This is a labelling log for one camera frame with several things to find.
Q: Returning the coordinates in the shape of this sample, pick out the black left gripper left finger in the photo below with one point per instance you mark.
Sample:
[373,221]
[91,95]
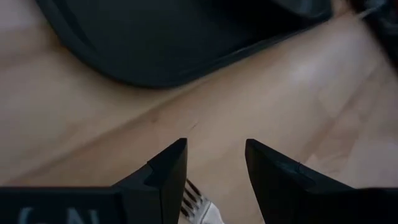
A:
[164,189]

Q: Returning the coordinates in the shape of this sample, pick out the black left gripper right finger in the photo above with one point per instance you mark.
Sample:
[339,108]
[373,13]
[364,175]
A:
[280,193]

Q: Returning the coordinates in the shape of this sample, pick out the white plastic fork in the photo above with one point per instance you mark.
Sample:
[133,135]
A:
[196,205]

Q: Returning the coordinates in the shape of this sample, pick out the black plastic tray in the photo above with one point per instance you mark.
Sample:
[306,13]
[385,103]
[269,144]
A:
[171,40]

